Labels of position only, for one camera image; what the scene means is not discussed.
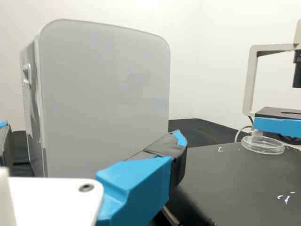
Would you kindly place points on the white box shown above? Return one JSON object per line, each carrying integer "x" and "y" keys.
{"x": 101, "y": 99}

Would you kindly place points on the cream microscope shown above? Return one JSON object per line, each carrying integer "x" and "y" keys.
{"x": 252, "y": 77}

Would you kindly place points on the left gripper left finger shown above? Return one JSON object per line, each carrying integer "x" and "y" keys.
{"x": 5, "y": 143}

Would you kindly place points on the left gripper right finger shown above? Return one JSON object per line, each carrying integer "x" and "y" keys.
{"x": 138, "y": 179}

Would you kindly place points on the petri dish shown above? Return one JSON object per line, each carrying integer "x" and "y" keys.
{"x": 262, "y": 144}

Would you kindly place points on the black platform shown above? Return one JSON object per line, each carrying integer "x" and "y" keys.
{"x": 235, "y": 183}

